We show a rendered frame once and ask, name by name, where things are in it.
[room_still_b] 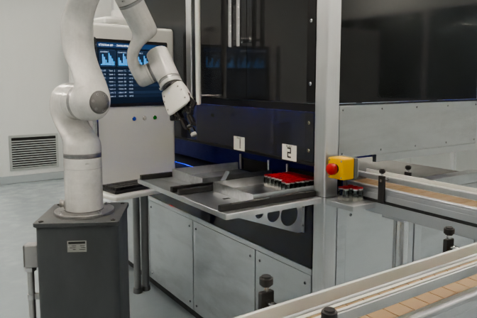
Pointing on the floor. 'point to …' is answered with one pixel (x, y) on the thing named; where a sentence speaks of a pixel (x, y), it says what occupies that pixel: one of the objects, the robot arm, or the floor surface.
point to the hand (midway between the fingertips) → (188, 122)
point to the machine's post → (326, 119)
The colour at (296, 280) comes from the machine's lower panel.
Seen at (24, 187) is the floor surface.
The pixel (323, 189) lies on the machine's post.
